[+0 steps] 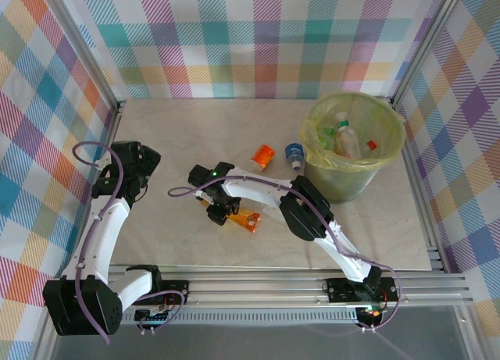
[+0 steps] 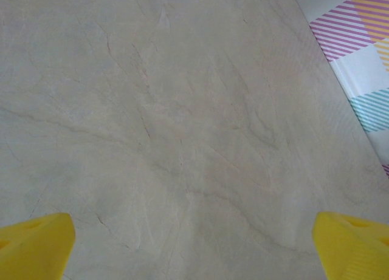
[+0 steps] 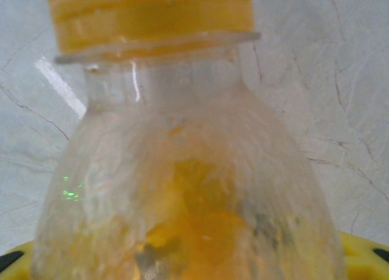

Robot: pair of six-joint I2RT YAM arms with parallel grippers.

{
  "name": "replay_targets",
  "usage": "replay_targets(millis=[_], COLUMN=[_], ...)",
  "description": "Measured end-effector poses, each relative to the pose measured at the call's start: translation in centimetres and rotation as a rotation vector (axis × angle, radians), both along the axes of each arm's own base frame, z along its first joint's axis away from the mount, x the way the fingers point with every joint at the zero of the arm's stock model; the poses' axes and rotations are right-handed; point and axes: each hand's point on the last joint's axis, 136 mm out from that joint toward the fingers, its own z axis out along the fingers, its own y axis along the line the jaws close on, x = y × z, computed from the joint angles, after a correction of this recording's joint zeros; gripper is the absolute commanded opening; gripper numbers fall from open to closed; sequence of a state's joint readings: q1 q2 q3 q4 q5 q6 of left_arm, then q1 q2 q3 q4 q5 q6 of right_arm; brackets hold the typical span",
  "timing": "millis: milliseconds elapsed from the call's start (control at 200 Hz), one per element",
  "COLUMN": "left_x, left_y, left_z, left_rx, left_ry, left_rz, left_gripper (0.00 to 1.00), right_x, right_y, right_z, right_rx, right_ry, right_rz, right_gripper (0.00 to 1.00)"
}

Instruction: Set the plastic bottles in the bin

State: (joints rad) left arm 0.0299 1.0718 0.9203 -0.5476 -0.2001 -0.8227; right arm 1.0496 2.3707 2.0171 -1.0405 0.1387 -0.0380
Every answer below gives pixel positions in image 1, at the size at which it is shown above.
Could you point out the crushed blue label bottle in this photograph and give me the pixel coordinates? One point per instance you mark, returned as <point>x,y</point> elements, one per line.
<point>293,151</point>

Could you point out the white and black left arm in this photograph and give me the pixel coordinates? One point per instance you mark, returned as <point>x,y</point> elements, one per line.
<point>101,235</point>

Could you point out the orange juice bottle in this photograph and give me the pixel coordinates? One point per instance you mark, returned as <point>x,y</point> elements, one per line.
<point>248,220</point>

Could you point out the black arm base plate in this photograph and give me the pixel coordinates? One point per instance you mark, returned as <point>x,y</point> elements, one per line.
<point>340,291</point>
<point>177,291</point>

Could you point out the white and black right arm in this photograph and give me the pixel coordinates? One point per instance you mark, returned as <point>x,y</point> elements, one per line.
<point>308,211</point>

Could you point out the aluminium frame post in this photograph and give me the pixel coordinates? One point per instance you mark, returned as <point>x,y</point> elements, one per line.
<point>436,24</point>
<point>83,43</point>

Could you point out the green plastic bin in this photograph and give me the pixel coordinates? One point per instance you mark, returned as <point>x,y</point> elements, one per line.
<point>340,184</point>

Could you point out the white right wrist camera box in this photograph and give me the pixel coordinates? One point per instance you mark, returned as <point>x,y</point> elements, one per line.
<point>205,195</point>

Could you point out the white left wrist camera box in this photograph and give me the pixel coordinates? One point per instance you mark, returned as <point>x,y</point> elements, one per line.
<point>102,162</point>

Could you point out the orange label plastic bottle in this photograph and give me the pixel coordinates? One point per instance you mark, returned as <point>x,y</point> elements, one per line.
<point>263,155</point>

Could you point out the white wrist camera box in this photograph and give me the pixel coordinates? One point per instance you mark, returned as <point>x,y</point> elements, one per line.
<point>205,195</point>
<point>102,162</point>

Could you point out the aluminium front rail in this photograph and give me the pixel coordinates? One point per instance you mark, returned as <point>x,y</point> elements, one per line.
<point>254,289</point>

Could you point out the red and white bottle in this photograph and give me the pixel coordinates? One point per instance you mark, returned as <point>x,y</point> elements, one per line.
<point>371,144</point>

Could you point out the green terminal circuit board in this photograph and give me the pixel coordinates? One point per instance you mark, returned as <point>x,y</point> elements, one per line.
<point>156,319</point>

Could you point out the clear bottle green neck band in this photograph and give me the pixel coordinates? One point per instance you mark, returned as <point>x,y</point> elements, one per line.
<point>347,139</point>

